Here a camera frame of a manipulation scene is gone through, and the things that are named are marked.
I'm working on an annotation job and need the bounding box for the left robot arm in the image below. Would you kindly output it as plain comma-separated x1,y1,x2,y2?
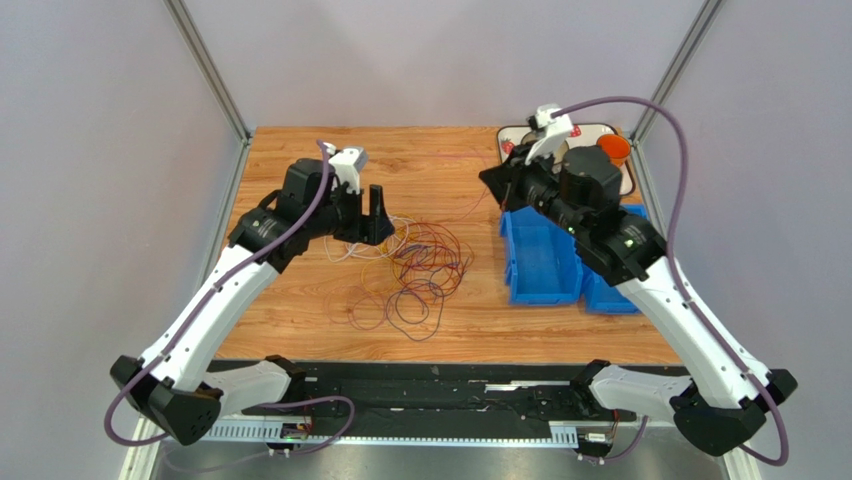
110,147,394,446

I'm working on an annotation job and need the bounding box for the orange mug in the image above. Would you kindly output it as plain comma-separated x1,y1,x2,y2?
596,134,632,167

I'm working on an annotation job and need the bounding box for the left blue plastic bin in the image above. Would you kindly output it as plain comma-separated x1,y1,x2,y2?
499,207,584,307

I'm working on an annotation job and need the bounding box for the white wire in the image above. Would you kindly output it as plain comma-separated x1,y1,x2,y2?
324,212,414,263

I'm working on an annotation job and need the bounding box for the orange wire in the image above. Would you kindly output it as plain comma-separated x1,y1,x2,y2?
389,222,467,288

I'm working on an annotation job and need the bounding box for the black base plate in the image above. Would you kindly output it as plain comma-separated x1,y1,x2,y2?
296,360,640,438

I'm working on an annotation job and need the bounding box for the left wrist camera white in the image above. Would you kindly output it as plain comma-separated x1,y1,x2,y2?
324,142,368,194

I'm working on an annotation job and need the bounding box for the left aluminium frame post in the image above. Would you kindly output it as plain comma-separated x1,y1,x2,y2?
164,0,253,144

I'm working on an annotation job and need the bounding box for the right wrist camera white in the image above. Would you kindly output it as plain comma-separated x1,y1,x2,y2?
524,104,574,166

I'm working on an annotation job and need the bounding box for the pink wire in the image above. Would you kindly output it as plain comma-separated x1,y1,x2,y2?
425,151,508,224

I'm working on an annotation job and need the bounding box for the slotted cable duct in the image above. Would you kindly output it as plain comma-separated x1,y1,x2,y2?
202,416,580,449

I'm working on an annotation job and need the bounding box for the right blue plastic bin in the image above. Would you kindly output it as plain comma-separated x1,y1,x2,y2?
574,204,665,313

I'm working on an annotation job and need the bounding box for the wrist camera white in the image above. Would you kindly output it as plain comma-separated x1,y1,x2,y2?
524,104,574,166
324,142,368,194

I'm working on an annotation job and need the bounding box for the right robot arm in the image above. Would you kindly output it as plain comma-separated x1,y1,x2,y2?
479,145,797,456

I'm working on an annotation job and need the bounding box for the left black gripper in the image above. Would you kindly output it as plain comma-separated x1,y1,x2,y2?
306,180,395,246

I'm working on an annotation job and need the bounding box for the aluminium frame post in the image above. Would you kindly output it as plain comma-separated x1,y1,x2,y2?
630,0,725,144
164,0,253,144

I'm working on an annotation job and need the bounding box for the light purple wire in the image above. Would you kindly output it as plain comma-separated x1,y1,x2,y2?
324,284,401,332

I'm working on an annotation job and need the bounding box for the strawberry print tray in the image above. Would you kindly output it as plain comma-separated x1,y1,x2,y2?
496,123,641,203

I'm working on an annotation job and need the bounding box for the blue plastic bin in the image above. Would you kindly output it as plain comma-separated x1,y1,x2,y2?
574,204,665,313
499,207,584,307

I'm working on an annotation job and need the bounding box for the dark red wire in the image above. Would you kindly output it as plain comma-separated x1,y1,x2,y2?
389,221,475,299

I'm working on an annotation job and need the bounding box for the yellow wire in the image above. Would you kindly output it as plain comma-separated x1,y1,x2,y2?
359,216,427,297

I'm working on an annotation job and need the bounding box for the right aluminium frame post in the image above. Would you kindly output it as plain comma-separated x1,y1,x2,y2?
630,0,725,144

